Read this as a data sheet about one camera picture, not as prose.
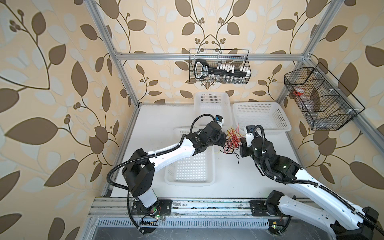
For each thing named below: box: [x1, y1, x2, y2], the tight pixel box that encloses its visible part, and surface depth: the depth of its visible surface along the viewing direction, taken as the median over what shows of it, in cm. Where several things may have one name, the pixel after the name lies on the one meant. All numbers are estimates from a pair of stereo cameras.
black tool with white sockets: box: [194, 59, 251, 80], surface depth 84 cm
